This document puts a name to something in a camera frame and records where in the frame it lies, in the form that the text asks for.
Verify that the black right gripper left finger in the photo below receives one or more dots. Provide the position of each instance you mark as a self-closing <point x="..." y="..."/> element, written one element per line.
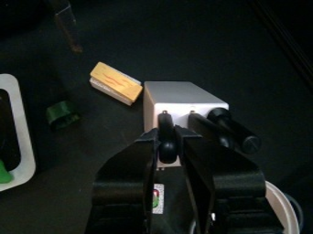
<point x="122" y="189"/>

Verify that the yellow egg toy sushi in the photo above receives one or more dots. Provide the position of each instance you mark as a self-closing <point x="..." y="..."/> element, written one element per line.
<point x="117" y="82"/>

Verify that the bright green toy piece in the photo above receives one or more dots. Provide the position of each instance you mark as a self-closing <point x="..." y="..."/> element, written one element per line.
<point x="4" y="175"/>

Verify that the dark green toy piece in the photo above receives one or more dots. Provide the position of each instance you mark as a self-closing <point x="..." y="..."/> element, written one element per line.
<point x="62" y="115"/>

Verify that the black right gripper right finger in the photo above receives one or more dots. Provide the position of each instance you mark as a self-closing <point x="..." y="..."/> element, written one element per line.
<point x="228" y="189"/>

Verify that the toy sushi roll block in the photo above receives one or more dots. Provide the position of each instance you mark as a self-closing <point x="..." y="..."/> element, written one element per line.
<point x="158" y="198"/>

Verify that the white square tray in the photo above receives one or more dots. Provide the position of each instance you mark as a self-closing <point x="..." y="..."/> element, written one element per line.
<point x="25" y="146"/>

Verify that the brown translucent post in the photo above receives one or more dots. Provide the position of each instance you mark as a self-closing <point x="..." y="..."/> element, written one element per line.
<point x="67" y="27"/>

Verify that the white knife block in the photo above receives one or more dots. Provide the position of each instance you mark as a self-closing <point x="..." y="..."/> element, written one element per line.
<point x="180" y="96"/>

